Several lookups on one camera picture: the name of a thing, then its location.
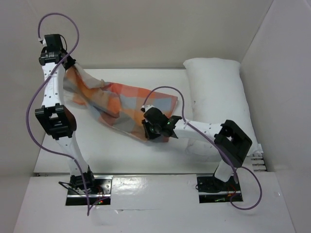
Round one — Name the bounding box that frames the orange grey checked pillowcase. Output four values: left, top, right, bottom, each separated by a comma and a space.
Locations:
63, 64, 178, 142

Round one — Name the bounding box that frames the white pillow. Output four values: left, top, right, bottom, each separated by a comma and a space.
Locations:
183, 58, 263, 156

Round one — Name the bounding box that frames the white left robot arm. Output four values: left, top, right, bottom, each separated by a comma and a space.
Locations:
35, 34, 96, 194

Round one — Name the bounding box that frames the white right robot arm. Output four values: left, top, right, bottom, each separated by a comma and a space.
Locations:
141, 105, 252, 190

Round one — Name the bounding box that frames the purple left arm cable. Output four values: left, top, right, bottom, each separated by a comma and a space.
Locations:
26, 13, 94, 216

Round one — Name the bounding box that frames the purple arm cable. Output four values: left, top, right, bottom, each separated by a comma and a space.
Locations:
142, 86, 263, 210
26, 13, 94, 216

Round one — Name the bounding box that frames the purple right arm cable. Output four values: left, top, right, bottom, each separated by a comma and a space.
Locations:
142, 86, 263, 210

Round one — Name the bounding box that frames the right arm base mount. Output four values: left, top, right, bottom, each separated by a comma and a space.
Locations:
195, 174, 243, 203

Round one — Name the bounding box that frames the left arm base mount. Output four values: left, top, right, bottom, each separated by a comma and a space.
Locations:
58, 175, 113, 206

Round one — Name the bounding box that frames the aluminium rail frame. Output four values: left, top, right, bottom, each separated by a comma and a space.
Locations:
248, 155, 268, 172

